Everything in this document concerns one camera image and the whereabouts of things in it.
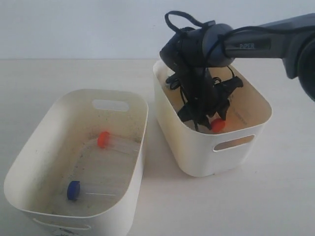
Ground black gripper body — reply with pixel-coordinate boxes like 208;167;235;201
159;27;244;117

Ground red-capped tube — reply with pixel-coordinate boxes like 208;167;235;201
210;118;225;133
97;131;140;154

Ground cream plastic bin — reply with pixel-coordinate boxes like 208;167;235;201
3;89;148;236
153;59;272;177

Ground blue-capped tube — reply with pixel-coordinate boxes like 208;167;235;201
66;180;117;201

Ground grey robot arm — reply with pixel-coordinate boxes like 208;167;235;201
159;10;315;130

